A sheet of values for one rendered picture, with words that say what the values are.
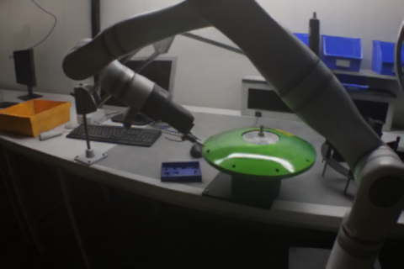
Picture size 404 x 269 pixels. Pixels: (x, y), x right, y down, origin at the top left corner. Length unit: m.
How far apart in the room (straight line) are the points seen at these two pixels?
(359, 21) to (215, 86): 0.96
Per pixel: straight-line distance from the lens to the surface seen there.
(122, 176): 0.90
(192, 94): 1.73
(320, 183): 0.89
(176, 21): 0.50
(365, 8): 1.62
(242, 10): 0.41
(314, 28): 0.89
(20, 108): 1.74
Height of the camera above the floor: 1.35
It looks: 17 degrees down
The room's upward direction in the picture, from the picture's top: straight up
